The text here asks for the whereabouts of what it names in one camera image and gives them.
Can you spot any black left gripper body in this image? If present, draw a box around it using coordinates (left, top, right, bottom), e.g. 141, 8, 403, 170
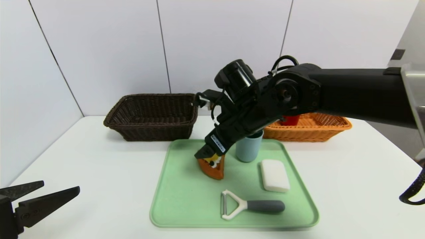
0, 196, 19, 239

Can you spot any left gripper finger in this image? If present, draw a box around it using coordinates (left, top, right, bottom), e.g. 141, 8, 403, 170
12, 186, 80, 235
0, 180, 44, 202

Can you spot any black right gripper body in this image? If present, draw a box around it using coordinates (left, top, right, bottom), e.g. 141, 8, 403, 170
204, 111, 245, 157

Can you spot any toy waffle slice with fruit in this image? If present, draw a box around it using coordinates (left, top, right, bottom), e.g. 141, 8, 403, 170
197, 153, 225, 181

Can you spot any blue-grey plastic cup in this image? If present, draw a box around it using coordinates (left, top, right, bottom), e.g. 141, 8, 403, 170
235, 130, 264, 163

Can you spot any red soda can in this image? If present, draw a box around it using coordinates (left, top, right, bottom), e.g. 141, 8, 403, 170
281, 115, 301, 126

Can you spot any dark brown wicker basket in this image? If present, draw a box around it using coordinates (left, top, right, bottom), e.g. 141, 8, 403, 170
103, 93, 199, 142

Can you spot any orange wicker basket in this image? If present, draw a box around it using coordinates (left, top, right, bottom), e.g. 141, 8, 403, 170
262, 113, 352, 142

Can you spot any light green plastic tray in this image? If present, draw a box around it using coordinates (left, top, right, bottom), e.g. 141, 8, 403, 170
149, 139, 320, 228

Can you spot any white soap bar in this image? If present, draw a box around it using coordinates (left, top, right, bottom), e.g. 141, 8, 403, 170
260, 159, 291, 193

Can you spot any thin black camera cable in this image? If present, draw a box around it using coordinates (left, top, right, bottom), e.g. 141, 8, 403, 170
211, 96, 223, 125

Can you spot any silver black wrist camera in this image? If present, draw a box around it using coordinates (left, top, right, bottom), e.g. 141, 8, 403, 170
193, 90, 217, 112

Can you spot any white peeler with grey handle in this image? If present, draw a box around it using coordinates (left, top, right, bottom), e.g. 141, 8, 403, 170
220, 189, 286, 221

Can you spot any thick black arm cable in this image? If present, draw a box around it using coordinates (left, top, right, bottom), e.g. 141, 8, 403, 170
271, 55, 299, 75

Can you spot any black braided cable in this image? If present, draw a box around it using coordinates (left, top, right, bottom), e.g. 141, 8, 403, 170
398, 166, 425, 205

